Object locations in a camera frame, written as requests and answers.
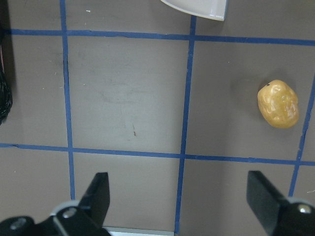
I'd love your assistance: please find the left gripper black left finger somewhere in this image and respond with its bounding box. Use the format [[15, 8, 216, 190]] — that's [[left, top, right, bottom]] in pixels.
[[78, 172, 109, 226]]

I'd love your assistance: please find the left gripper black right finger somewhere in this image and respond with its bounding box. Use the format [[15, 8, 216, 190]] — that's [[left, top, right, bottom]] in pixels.
[[246, 171, 290, 234]]

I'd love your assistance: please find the yellow toy potato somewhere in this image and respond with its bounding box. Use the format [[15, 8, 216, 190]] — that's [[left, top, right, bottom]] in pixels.
[[257, 80, 299, 129]]

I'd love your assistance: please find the beige plastic dustpan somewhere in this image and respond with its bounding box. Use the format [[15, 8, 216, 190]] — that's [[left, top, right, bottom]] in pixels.
[[161, 0, 228, 21]]

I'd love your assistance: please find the black braided cable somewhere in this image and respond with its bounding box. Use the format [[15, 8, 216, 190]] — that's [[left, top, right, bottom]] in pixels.
[[0, 29, 13, 126]]

